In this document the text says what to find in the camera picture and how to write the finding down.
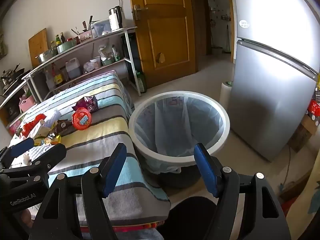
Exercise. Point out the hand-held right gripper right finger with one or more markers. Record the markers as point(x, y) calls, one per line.
point(206, 172)

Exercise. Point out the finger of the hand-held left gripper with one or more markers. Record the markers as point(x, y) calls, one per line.
point(51, 155)
point(22, 147)

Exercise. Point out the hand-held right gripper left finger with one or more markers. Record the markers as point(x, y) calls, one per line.
point(113, 171)

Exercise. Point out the white textured paper towel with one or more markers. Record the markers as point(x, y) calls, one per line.
point(37, 152)

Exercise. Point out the yellow snack packet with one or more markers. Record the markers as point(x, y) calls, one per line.
point(51, 140)

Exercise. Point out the beige packet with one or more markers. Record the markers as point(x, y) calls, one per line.
point(41, 131)

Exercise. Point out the brown snack packet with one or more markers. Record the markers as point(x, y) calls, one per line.
point(63, 126)

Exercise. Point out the white round waste bin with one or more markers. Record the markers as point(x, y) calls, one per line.
point(140, 152)

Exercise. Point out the white tissue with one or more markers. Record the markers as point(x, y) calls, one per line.
point(52, 117)

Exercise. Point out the red round packet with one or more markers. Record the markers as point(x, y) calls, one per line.
point(82, 118)

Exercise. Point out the clear plastic bin liner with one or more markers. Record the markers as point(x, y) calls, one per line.
point(175, 125)

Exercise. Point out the maroon snack packet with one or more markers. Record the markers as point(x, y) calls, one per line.
point(87, 103)

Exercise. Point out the striped blanket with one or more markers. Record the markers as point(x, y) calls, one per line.
point(100, 140)

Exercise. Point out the pink plastic basket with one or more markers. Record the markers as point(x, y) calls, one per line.
point(26, 105)

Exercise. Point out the person's dark clothed leg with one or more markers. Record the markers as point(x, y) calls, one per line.
point(192, 220)

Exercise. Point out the grey metal shelf rack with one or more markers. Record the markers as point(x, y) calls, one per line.
point(15, 92)

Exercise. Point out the clear plastic bottle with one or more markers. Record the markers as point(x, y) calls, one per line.
point(49, 82)

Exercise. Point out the black frying pan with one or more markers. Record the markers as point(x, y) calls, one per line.
point(11, 76)

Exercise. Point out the yellow label oil bottle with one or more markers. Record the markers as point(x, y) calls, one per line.
point(58, 78)

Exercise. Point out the white paper roll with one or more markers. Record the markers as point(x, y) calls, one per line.
point(225, 93)

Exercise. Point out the open brown carton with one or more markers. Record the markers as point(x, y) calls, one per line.
point(292, 185)

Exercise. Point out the plastic jug with dark liquid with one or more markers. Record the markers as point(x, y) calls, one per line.
point(73, 70)

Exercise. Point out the green detergent bottle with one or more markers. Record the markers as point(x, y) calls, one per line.
point(141, 82)

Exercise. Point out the metal pot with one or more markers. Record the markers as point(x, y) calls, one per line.
point(46, 56)

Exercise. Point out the crumpled clear plastic bag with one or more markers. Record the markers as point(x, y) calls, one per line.
point(88, 67)

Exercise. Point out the wooden cutting board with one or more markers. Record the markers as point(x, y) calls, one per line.
point(37, 46)

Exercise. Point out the yellow printed cloth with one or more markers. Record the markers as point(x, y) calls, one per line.
point(303, 210)

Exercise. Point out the cardboard box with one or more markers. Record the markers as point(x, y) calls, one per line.
point(303, 132)

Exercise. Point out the green bowl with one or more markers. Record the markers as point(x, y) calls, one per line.
point(107, 62)

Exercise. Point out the green basin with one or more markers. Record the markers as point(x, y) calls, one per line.
point(66, 47)

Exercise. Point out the white metal shelf rack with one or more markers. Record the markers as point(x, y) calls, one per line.
point(75, 47)

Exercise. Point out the silver refrigerator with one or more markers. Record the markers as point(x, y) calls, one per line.
point(270, 80)

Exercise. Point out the green sauce bottle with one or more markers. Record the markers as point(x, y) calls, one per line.
point(58, 40)

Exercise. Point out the black appliance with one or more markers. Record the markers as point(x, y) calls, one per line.
point(130, 57)

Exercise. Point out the white plastic bag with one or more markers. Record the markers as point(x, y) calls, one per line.
point(105, 52)

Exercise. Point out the dark sauce bottle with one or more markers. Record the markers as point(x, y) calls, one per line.
point(63, 38)

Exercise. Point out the green food packet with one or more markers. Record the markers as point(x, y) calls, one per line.
point(116, 53)

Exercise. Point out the pink utensil basket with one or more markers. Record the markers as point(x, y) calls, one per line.
point(86, 38)

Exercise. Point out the grey bucket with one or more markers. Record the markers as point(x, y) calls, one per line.
point(217, 50)

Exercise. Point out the red snack bag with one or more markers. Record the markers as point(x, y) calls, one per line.
point(314, 107)

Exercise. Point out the broom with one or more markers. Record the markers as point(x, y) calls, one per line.
point(228, 40)

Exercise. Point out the clear plastic storage box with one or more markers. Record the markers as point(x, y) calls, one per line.
point(101, 27)

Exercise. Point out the wooden door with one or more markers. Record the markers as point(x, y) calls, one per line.
point(165, 30)

